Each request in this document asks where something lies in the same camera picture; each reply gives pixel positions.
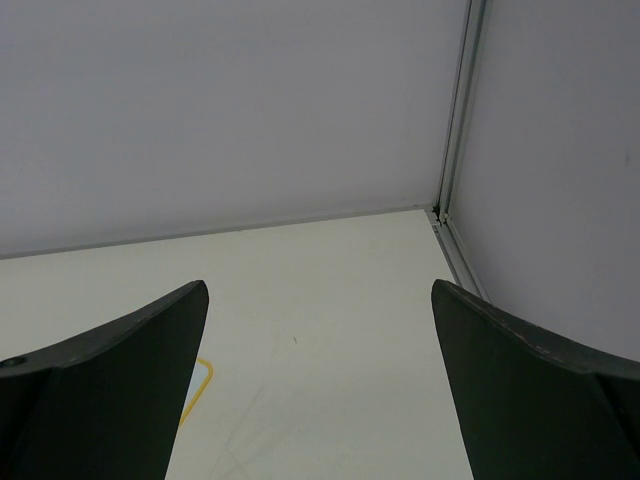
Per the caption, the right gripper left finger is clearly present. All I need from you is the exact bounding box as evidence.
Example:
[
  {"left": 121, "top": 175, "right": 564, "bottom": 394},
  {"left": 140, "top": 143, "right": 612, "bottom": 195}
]
[{"left": 1, "top": 280, "right": 209, "bottom": 479}]

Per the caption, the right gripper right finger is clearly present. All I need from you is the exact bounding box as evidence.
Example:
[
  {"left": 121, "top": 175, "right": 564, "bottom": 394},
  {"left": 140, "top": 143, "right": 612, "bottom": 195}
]
[{"left": 431, "top": 280, "right": 639, "bottom": 479}]

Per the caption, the yellow-framed small whiteboard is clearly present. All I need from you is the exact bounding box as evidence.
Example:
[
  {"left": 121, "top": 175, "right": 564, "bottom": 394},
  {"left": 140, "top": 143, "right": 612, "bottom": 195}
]
[{"left": 179, "top": 357, "right": 214, "bottom": 426}]

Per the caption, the right aluminium floor rail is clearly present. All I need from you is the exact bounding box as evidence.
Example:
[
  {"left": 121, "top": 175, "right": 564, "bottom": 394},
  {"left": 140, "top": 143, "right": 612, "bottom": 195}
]
[{"left": 425, "top": 207, "right": 490, "bottom": 302}]

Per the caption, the right aluminium frame post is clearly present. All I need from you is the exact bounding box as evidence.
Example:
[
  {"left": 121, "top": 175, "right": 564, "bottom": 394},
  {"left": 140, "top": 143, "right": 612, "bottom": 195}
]
[{"left": 434, "top": 0, "right": 492, "bottom": 224}]

